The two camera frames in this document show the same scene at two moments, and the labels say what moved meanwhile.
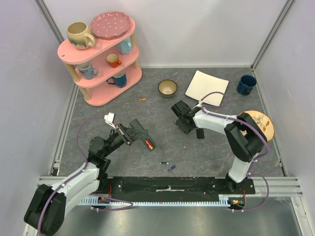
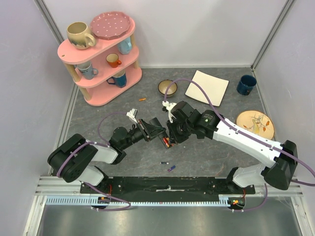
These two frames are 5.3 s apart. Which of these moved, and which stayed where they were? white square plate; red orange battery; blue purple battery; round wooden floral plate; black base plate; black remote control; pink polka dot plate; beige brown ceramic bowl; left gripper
Moved: left gripper; red orange battery; black remote control
Stayed: pink polka dot plate; white square plate; round wooden floral plate; blue purple battery; beige brown ceramic bowl; black base plate
